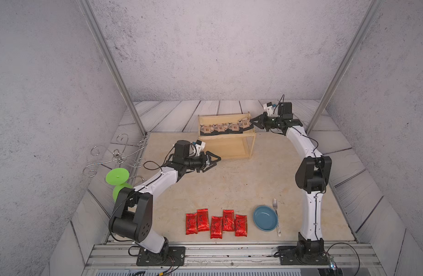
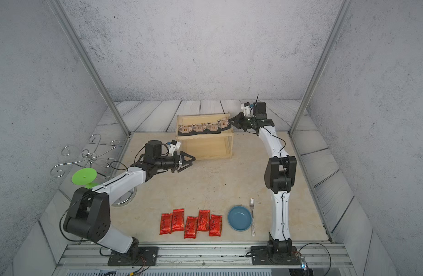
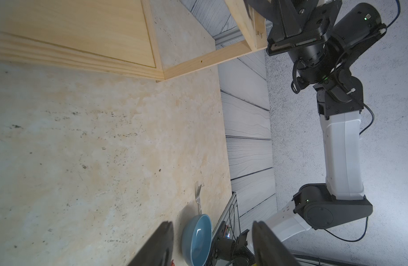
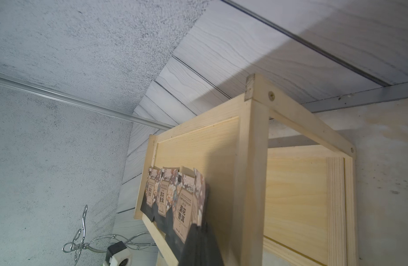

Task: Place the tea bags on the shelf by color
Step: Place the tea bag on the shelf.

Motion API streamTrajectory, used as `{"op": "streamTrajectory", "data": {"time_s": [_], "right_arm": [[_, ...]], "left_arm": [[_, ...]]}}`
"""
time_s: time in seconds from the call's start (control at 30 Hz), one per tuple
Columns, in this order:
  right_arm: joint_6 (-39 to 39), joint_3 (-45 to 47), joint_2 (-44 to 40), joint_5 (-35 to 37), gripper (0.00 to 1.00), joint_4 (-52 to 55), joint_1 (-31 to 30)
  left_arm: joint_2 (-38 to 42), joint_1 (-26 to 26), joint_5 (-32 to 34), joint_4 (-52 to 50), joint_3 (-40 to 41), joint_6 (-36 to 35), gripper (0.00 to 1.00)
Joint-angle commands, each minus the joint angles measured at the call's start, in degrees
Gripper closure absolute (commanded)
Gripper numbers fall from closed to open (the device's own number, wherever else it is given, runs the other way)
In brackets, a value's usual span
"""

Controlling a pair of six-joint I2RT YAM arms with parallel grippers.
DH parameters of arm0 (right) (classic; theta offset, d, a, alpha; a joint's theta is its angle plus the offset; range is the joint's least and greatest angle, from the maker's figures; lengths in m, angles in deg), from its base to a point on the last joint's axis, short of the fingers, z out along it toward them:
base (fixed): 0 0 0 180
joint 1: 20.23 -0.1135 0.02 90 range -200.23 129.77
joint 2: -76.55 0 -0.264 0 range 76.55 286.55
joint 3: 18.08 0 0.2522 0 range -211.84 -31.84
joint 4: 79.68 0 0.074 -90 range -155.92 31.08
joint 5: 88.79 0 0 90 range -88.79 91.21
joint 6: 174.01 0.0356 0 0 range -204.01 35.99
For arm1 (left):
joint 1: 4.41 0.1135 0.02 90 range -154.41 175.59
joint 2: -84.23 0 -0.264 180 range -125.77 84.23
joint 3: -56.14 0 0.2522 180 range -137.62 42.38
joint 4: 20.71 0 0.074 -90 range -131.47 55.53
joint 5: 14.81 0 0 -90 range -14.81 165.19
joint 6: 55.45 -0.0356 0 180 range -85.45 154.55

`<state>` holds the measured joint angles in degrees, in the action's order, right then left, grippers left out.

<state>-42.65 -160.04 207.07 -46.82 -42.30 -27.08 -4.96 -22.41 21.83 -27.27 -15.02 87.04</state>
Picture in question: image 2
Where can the blue round plate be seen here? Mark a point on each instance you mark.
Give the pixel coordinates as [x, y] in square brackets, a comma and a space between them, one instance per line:
[239, 218]

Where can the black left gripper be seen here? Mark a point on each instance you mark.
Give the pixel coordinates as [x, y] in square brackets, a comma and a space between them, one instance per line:
[190, 160]

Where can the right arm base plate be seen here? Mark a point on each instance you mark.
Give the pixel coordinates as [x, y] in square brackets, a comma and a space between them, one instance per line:
[262, 255]

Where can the silver wire cup rack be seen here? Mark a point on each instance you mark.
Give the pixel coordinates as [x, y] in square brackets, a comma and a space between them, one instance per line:
[97, 154]

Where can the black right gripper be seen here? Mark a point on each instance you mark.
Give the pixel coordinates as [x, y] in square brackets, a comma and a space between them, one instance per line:
[238, 119]

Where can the aluminium corner post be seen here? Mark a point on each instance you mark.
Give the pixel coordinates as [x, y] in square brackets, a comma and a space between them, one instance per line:
[74, 39]
[324, 57]

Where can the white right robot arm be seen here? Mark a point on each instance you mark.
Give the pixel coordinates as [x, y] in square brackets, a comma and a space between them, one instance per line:
[279, 178]

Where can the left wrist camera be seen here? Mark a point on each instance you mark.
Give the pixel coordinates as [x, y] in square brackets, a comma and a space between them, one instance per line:
[155, 151]

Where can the right aluminium corner post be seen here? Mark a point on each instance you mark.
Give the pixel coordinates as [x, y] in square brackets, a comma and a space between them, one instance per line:
[324, 57]

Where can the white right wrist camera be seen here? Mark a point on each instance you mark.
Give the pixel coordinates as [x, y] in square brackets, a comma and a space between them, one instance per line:
[247, 109]

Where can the green plastic goblet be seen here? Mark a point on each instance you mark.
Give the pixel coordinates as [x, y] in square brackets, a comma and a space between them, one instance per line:
[85, 177]

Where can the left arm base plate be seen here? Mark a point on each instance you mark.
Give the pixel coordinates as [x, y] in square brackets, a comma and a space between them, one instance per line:
[136, 256]

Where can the red tea bag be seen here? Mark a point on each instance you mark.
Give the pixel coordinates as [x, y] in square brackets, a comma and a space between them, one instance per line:
[178, 220]
[203, 221]
[215, 225]
[166, 223]
[191, 227]

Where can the left aluminium corner post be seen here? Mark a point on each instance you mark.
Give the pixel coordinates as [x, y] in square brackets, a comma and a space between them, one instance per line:
[74, 39]

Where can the brown tea bag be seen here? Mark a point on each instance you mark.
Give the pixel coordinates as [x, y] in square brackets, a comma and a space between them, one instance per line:
[184, 130]
[212, 128]
[199, 128]
[223, 124]

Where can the light wooden two-tier shelf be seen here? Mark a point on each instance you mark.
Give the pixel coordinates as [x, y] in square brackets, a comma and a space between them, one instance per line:
[208, 145]

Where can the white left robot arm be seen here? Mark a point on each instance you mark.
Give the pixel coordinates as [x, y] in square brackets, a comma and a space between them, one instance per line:
[88, 216]

